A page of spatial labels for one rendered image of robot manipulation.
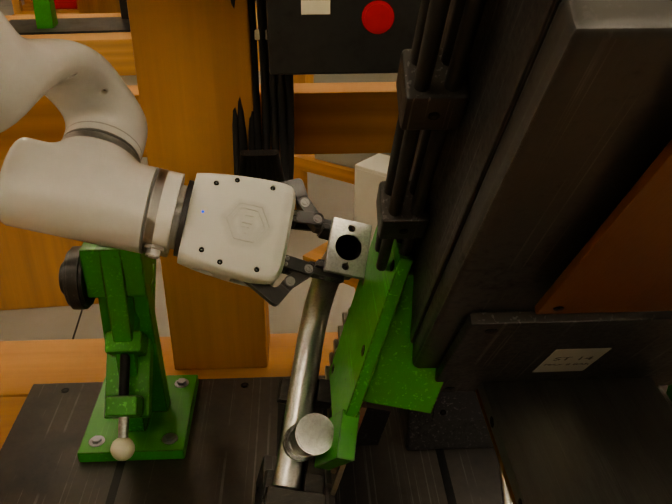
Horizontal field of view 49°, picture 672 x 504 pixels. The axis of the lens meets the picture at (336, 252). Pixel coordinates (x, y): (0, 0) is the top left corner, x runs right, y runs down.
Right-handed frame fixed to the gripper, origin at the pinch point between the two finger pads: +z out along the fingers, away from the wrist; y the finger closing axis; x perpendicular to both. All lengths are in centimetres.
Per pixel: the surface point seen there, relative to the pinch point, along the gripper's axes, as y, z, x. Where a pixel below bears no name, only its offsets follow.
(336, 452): -19.2, 2.5, -2.9
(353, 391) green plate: -13.8, 2.8, -4.6
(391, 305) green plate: -6.9, 3.4, -11.3
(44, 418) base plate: -20, -28, 37
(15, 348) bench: -10, -38, 54
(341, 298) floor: 46, 43, 211
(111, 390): -15.7, -20.0, 24.9
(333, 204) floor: 108, 44, 276
